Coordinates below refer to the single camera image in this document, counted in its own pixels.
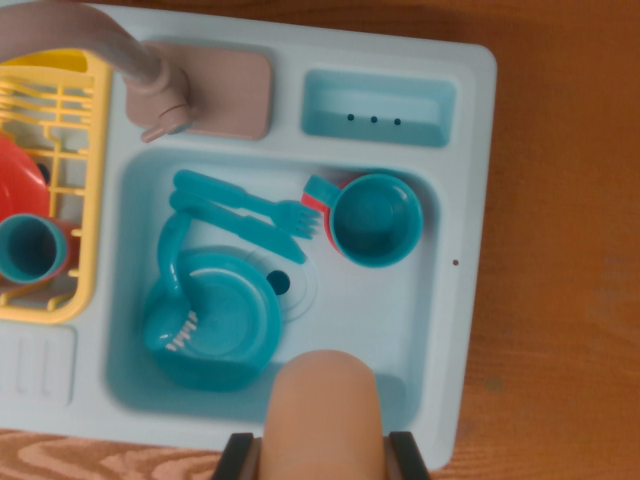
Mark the teal plastic plate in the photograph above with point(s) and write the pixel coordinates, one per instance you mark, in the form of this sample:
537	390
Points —
240	320

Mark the orange plastic mug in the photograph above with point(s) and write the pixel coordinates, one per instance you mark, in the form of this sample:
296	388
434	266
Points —
312	201

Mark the light blue toy sink unit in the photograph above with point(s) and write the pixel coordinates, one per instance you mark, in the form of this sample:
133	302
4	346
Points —
380	320

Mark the orange plastic plate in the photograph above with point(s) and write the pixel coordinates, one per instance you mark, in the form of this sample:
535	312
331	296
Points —
20	185

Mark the teal plastic tumbler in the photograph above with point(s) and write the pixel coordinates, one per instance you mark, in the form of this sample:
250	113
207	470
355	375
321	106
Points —
30	245

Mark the yellow dish rack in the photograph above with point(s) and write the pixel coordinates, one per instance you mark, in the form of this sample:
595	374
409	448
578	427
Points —
97	200

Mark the teal plastic knife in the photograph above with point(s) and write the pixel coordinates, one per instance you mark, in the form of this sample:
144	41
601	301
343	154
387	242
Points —
250	230

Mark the teal plastic mug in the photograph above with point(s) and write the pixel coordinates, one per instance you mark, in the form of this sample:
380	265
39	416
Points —
405	240

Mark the grey toy faucet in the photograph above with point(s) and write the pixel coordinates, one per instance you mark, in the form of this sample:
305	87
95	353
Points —
225	90

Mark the orange plastic tumbler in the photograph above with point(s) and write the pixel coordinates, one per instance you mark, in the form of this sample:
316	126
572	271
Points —
72	250

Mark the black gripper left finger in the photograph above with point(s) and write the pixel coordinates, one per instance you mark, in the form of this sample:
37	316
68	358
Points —
237	460

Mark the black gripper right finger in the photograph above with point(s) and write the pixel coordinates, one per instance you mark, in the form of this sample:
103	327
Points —
405	457

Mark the cream detergent bottle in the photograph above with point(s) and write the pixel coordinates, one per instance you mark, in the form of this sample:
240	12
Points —
325	410

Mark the teal plastic fork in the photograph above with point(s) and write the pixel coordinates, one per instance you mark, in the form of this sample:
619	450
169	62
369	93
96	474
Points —
215	187

